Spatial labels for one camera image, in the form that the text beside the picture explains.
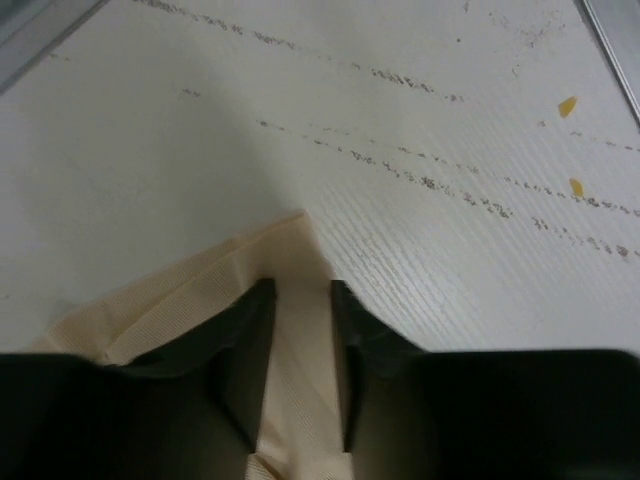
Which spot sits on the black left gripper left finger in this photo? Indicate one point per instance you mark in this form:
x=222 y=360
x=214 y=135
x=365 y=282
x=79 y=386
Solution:
x=188 y=409

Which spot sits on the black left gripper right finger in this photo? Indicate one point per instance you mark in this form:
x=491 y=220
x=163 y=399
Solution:
x=408 y=413

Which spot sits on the beige trousers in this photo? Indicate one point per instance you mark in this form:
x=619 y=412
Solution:
x=299 y=427

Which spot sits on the yellow tape scrap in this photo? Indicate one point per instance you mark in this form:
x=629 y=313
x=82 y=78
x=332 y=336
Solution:
x=577 y=188
x=566 y=107

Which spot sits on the aluminium frame rail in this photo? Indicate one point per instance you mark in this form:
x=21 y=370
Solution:
x=615 y=27
x=31 y=29

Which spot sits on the right aluminium frame rail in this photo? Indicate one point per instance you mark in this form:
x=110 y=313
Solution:
x=615 y=27

